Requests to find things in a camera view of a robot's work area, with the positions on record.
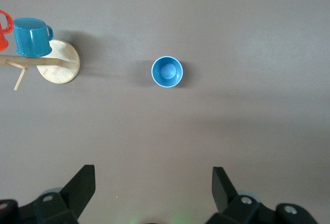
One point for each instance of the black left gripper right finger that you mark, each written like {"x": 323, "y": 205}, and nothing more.
{"x": 224, "y": 195}

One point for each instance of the blue plastic cup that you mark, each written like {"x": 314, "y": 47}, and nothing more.
{"x": 167, "y": 72}

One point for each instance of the wooden mug tree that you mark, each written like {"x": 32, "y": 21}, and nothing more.
{"x": 62, "y": 69}

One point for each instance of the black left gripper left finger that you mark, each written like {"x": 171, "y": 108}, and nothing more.
{"x": 74, "y": 193}

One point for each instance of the blue enamel mug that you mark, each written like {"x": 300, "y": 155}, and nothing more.
{"x": 31, "y": 38}

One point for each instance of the red enamel mug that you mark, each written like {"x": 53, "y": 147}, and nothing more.
{"x": 3, "y": 41}

